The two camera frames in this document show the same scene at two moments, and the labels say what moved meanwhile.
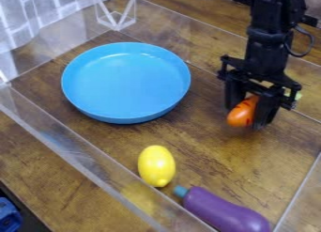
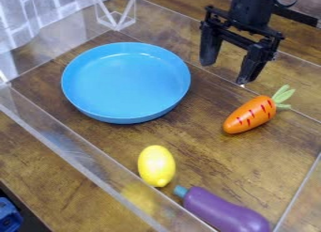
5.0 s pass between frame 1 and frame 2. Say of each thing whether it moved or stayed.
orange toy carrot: moved
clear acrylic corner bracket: stayed
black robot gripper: moved
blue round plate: stayed
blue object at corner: stayed
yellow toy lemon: stayed
